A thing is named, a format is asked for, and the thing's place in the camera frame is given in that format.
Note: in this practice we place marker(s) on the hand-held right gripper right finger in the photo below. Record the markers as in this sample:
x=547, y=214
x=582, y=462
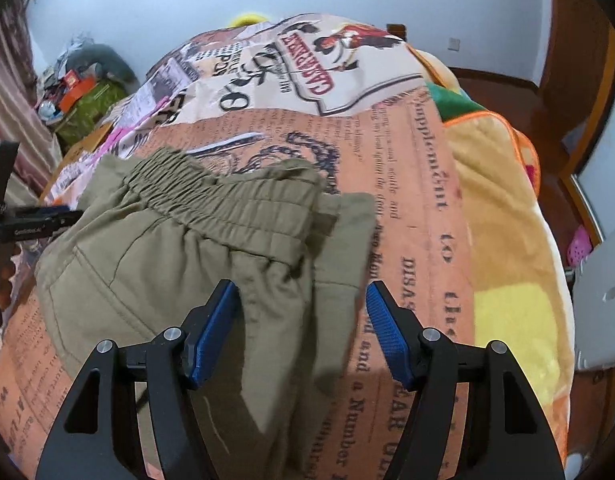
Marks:
x=390, y=335

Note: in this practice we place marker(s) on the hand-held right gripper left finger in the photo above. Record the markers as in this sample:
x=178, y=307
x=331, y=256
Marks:
x=215, y=330

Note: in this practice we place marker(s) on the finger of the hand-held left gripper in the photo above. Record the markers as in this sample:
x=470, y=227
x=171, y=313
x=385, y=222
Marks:
x=32, y=229
x=50, y=208

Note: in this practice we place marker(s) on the olive green pants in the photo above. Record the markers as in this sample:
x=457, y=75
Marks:
x=187, y=240

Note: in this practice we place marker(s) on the striped pink beige curtain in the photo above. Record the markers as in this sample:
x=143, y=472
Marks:
x=17, y=110

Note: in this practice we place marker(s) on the orange box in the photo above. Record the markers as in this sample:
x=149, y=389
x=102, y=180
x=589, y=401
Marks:
x=75, y=90

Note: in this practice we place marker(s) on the yellow orange plush blanket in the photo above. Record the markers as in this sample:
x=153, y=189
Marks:
x=507, y=260

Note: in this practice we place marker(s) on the grey cloth bundle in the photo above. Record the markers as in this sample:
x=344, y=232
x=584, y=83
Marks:
x=107, y=60

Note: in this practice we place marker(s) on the newspaper print bed sheet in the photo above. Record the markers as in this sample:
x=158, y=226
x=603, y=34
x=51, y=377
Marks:
x=387, y=170

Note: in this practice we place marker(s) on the pink slipper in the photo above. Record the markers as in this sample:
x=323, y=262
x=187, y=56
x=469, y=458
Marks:
x=580, y=247

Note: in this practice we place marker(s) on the white door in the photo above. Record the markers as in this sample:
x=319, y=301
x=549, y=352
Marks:
x=602, y=305

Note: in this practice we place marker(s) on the yellow pillow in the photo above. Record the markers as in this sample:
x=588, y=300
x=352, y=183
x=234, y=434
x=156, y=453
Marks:
x=247, y=19

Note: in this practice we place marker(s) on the white wall socket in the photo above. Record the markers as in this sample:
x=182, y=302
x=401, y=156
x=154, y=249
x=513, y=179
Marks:
x=453, y=44

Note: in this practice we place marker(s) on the wooden bed post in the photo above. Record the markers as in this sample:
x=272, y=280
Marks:
x=396, y=30

